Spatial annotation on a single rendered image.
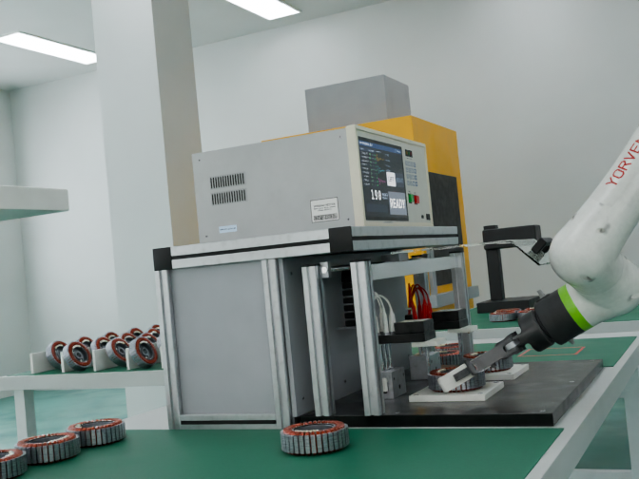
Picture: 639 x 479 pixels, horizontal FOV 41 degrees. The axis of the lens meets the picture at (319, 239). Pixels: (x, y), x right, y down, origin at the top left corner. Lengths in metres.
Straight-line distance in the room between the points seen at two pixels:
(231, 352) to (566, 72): 5.73
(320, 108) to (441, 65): 1.73
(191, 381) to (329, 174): 0.50
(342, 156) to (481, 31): 5.72
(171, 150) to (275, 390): 4.24
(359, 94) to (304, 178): 4.16
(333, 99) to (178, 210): 1.32
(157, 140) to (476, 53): 2.93
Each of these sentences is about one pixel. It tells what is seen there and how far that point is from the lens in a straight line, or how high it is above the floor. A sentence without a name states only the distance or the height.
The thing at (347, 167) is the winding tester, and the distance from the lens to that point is 1.68.
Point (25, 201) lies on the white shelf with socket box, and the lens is 1.30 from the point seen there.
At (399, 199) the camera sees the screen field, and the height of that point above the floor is 1.18.
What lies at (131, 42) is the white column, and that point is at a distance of 5.96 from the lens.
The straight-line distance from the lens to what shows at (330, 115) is 5.93.
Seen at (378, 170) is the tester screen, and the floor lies 1.23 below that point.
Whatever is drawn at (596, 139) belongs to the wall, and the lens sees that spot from 7.03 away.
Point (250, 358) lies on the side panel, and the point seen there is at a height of 0.88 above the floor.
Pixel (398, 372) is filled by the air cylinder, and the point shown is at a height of 0.82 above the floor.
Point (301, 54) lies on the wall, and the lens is 7.93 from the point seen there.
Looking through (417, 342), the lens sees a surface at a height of 0.88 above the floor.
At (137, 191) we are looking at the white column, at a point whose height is 1.67.
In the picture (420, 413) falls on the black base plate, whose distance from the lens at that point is 1.54.
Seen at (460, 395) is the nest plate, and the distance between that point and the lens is 1.63.
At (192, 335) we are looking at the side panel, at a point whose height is 0.93.
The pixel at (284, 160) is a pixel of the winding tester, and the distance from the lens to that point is 1.74.
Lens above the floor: 1.05
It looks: 2 degrees up
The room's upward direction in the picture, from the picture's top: 5 degrees counter-clockwise
